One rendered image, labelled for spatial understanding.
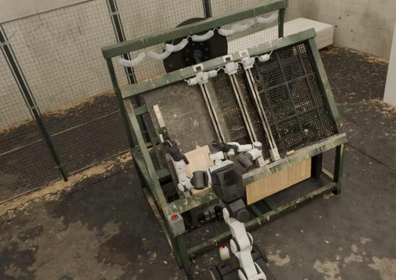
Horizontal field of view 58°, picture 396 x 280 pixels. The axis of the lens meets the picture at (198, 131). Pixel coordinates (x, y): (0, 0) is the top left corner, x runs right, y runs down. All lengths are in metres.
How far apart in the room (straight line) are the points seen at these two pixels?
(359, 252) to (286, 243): 0.75
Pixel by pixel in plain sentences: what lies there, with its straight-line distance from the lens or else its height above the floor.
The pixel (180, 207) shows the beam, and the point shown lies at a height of 0.85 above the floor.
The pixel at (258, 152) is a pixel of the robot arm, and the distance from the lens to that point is 3.36.
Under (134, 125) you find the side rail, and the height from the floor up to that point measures 1.62.
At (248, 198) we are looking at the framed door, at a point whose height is 0.35.
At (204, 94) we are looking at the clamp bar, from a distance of 3.58.
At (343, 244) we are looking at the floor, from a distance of 4.34.
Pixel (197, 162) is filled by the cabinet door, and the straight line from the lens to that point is 3.59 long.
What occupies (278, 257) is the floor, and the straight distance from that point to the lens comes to 4.17.
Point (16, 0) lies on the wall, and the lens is 7.58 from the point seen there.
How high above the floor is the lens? 3.33
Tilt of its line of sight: 33 degrees down
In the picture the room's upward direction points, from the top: 10 degrees counter-clockwise
